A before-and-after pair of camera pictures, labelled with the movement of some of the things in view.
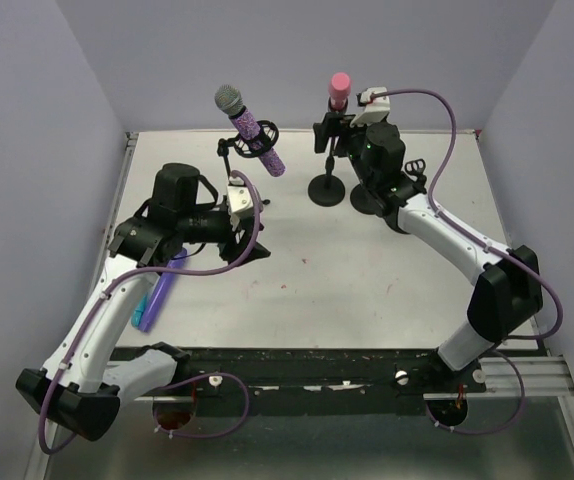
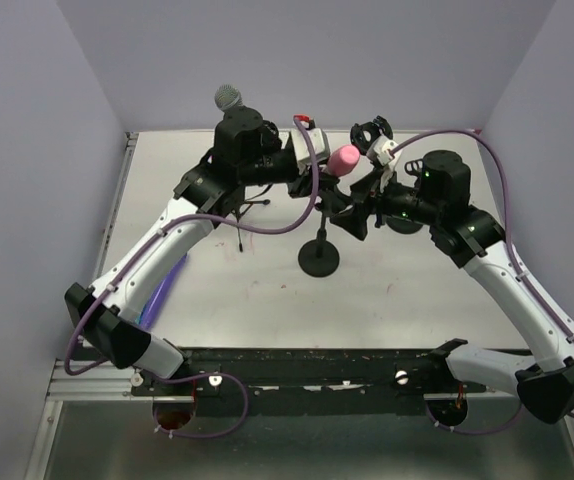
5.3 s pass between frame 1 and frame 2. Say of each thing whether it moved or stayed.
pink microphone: moved
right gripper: moved
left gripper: moved
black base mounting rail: stayed
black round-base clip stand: moved
